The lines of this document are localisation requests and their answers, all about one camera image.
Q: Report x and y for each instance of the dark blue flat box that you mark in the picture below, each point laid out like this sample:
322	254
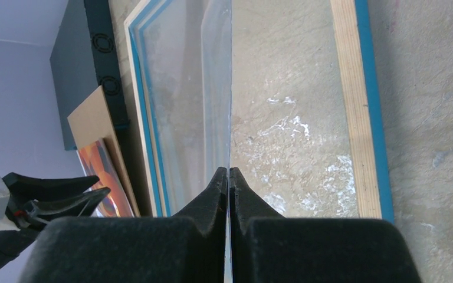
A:
83	58

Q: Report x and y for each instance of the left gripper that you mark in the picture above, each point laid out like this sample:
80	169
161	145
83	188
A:
45	200

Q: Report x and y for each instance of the hot air balloon photo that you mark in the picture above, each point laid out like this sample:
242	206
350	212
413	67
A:
95	161

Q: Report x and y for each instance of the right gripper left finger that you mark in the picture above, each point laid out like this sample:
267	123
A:
132	242

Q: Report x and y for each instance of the blue wooden picture frame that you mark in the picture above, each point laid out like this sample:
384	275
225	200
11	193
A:
353	36

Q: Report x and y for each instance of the brown backing board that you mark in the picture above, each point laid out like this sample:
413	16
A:
90	122

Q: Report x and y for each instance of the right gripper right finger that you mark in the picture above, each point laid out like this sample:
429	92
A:
267	247

